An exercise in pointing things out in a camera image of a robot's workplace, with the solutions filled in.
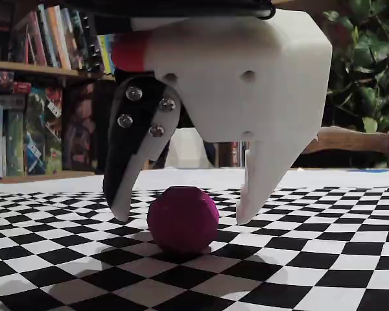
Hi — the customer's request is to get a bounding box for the blue board game box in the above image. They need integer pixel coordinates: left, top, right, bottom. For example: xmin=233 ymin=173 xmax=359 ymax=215
xmin=0 ymin=71 xmax=16 ymax=90

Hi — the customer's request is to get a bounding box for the black white checkered mat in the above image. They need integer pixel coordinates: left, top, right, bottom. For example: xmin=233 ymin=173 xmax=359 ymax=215
xmin=0 ymin=167 xmax=389 ymax=311

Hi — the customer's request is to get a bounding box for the brown wooden game bookcase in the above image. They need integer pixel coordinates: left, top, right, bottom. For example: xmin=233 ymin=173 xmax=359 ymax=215
xmin=0 ymin=0 xmax=124 ymax=182

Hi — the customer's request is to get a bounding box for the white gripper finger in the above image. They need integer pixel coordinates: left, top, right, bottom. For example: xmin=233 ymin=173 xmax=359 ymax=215
xmin=235 ymin=139 xmax=315 ymax=225

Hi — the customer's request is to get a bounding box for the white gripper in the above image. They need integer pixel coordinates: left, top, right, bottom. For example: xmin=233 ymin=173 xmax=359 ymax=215
xmin=113 ymin=8 xmax=332 ymax=143

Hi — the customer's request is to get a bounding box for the orange spine book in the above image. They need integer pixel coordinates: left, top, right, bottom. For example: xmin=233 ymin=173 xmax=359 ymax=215
xmin=53 ymin=6 xmax=73 ymax=71

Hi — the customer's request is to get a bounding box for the brown wooden chair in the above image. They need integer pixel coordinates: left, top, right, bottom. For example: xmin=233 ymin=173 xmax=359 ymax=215
xmin=303 ymin=126 xmax=389 ymax=169

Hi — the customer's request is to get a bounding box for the green board game box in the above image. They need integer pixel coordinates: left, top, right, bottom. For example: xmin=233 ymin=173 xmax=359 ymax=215
xmin=25 ymin=86 xmax=64 ymax=176

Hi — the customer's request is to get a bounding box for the dark red board game box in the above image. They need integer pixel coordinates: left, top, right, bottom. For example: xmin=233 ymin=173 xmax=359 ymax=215
xmin=64 ymin=83 xmax=97 ymax=172

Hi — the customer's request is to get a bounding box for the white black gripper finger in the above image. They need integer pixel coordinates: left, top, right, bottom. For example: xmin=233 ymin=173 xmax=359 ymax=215
xmin=102 ymin=76 xmax=185 ymax=223

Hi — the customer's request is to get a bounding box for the green leafy houseplant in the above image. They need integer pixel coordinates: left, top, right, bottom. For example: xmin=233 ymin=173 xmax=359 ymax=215
xmin=322 ymin=0 xmax=389 ymax=134

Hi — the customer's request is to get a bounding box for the pink faceted ball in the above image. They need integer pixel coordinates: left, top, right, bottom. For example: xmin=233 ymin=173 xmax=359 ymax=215
xmin=147 ymin=185 xmax=220 ymax=255

